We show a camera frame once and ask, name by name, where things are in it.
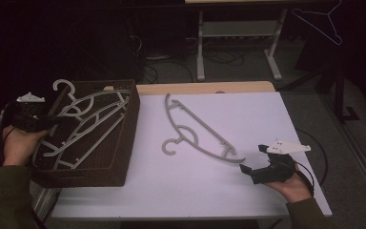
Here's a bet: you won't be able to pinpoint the white metal rack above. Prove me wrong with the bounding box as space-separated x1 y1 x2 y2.
184 0 289 82

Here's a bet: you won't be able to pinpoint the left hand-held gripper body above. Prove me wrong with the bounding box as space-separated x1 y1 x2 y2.
5 92 62 133

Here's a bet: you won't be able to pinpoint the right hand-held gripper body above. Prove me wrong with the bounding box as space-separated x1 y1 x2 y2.
251 138 312 186

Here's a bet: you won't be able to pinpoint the thin wire clothes hanger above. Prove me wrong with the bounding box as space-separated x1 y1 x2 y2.
291 0 344 46

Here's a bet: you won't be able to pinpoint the black metal stand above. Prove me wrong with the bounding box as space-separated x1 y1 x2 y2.
333 66 360 124

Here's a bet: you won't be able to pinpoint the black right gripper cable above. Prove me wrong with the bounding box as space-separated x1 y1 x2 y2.
295 128 329 196

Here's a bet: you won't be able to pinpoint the white table mat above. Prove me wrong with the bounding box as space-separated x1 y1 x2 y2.
51 92 333 220

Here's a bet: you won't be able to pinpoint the grey plastic clothes hanger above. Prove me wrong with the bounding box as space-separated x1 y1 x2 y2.
32 78 132 160
55 115 127 170
161 93 246 166
42 101 130 158

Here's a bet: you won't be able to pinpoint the white power strip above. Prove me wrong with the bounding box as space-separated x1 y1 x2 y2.
145 54 172 62

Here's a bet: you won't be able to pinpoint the black floor cables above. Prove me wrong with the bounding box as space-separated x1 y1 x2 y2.
139 51 246 84

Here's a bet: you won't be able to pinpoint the person's left hand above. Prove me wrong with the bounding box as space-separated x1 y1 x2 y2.
1 124 51 167

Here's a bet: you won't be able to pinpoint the person's right hand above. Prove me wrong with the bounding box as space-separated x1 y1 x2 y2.
265 171 313 204

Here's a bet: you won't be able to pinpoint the brown woven basket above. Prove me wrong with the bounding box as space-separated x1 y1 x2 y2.
28 79 141 189

